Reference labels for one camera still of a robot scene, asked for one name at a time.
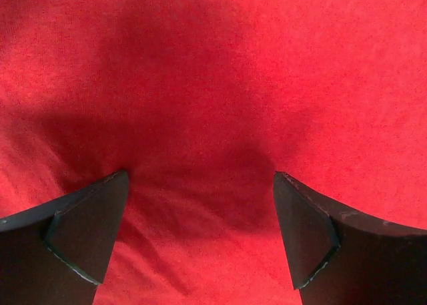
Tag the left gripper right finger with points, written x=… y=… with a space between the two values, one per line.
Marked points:
x=339 y=255

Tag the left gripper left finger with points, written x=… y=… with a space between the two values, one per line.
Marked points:
x=59 y=252

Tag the dark red t-shirt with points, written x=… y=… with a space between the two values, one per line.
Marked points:
x=202 y=101

